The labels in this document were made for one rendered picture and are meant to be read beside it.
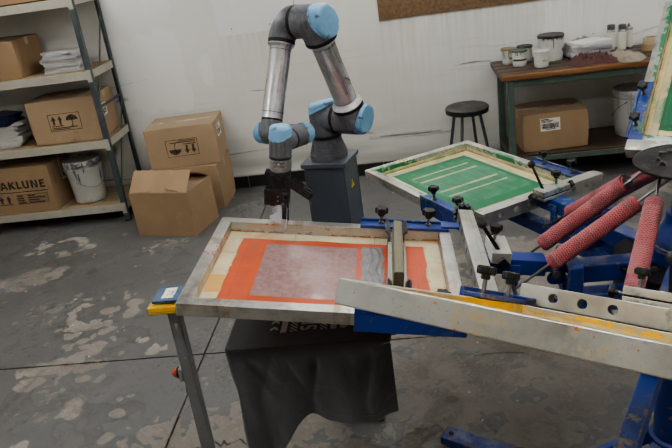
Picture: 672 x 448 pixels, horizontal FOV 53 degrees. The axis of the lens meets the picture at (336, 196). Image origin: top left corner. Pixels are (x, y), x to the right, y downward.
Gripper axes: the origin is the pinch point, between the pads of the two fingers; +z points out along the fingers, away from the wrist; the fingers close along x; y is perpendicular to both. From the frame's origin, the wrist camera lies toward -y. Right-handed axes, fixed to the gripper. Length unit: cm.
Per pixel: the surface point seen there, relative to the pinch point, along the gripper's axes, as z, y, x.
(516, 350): 96, -104, -75
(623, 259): -7, -104, 28
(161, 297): 20.8, 39.8, 18.1
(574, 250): -13, -87, 36
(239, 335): 17.9, 8.7, 42.0
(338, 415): 39, -22, 49
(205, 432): 77, 28, 17
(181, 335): 36, 34, 17
